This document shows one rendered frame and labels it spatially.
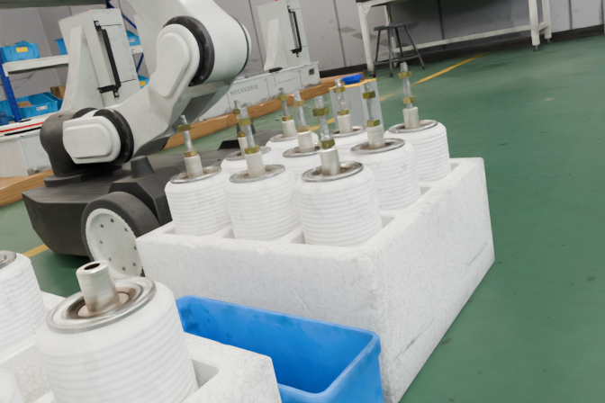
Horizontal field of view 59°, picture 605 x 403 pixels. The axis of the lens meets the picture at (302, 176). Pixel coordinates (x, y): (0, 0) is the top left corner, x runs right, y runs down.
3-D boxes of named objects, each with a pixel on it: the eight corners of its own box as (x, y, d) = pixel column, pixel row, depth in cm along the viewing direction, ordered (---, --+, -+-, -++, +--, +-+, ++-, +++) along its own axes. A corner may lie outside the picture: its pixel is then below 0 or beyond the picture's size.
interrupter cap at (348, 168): (288, 184, 63) (287, 179, 63) (325, 166, 68) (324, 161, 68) (340, 185, 58) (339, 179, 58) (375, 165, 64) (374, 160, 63)
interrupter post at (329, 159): (319, 178, 63) (313, 151, 62) (330, 172, 65) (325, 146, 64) (335, 178, 62) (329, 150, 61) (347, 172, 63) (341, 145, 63)
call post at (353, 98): (354, 237, 111) (328, 90, 104) (370, 225, 117) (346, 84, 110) (384, 238, 107) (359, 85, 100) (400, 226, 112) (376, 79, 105)
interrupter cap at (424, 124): (445, 121, 82) (444, 117, 82) (428, 133, 76) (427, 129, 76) (400, 126, 87) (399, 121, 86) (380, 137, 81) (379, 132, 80)
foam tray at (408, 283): (164, 347, 82) (133, 238, 78) (306, 246, 112) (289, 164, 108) (394, 409, 58) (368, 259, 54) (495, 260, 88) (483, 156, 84)
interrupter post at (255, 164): (263, 178, 69) (257, 154, 68) (246, 180, 70) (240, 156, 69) (269, 173, 71) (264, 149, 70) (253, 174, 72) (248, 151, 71)
